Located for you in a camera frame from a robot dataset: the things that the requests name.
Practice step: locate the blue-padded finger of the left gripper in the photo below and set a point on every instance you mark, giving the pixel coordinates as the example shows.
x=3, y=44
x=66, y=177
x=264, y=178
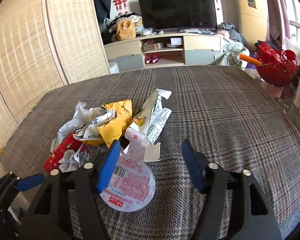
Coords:
x=29, y=182

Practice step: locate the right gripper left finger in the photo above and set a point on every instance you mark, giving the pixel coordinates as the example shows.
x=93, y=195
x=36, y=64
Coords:
x=48, y=216

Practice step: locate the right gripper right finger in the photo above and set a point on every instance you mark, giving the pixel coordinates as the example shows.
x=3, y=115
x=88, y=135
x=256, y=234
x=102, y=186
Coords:
x=250, y=213

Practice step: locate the red cylindrical snack can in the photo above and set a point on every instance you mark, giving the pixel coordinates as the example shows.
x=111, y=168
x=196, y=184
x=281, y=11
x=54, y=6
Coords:
x=69, y=143

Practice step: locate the yellow snack wrapper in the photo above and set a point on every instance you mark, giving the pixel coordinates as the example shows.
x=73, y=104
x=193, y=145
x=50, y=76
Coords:
x=110, y=124

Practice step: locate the white green long wrapper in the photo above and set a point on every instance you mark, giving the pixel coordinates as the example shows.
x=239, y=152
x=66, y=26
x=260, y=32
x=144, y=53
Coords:
x=152, y=117

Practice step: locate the crumpled white plastic wrapper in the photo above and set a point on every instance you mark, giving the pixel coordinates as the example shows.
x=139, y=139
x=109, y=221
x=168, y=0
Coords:
x=81, y=117

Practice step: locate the brown plaid table cloth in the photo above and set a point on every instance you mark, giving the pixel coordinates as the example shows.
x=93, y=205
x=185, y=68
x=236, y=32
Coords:
x=223, y=112

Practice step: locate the bamboo folding screen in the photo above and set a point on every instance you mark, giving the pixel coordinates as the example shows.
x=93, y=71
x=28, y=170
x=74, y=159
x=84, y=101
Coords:
x=44, y=45

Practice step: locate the red plastic toy basket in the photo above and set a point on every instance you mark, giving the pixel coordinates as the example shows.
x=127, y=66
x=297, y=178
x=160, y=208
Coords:
x=277, y=67

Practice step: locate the beige grey TV cabinet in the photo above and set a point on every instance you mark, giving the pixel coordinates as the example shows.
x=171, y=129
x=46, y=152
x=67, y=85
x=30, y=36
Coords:
x=176, y=49

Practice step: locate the yellow plush backpack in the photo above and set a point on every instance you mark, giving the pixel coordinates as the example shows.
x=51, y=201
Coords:
x=125, y=30

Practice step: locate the pink window curtain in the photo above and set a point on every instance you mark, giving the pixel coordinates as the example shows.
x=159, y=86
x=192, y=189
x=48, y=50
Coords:
x=278, y=20

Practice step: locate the cream standing air conditioner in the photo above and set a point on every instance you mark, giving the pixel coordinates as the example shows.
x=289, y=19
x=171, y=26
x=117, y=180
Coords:
x=253, y=21

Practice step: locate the black flat screen television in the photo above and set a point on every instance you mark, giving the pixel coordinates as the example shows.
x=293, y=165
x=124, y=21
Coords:
x=178, y=14

